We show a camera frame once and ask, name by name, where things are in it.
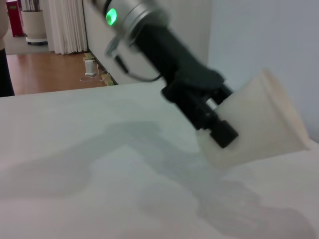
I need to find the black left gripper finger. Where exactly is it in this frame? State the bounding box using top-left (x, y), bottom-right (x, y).
top-left (178, 96), bottom-right (240, 149)

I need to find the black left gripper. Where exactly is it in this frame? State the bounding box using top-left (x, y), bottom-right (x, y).
top-left (131, 25), bottom-right (235, 106)

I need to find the white paper cup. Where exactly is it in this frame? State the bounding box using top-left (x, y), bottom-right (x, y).
top-left (196, 68), bottom-right (311, 170)

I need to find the white power adapter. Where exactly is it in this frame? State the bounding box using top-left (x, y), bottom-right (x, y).
top-left (84, 59), bottom-right (97, 76)

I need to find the white curtain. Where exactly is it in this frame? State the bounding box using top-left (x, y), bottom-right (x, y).
top-left (47, 0), bottom-right (89, 55)

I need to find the white round planter pot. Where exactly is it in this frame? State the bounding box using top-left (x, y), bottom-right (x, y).
top-left (20, 9), bottom-right (48, 46)

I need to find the person in beige top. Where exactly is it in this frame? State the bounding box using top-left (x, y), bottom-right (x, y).
top-left (0, 0), bottom-right (15, 98)

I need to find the red cabinet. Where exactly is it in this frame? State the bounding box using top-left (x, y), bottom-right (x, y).
top-left (6, 0), bottom-right (26, 38)

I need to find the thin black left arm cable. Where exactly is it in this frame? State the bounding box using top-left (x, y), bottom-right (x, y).
top-left (114, 54), bottom-right (164, 83)

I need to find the silver left gripper cable connector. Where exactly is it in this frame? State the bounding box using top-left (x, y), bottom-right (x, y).
top-left (104, 37), bottom-right (125, 58)

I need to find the white floor cord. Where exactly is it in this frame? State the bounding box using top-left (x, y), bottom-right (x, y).
top-left (80, 70), bottom-right (110, 83)

